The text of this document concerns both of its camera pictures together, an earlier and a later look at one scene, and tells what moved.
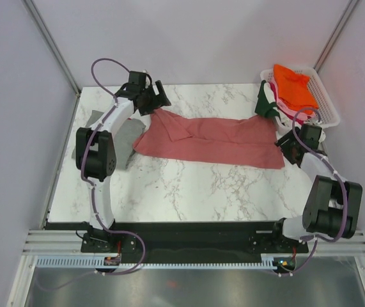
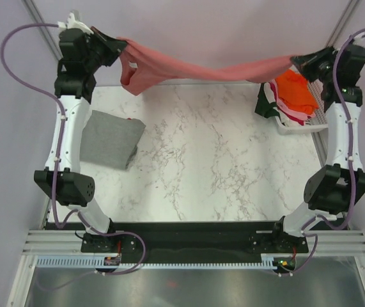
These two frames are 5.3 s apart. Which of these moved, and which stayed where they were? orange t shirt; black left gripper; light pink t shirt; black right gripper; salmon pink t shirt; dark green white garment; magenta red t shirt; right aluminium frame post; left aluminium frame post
Moved: black left gripper; black right gripper; salmon pink t shirt
Stayed: left aluminium frame post; light pink t shirt; orange t shirt; right aluminium frame post; magenta red t shirt; dark green white garment
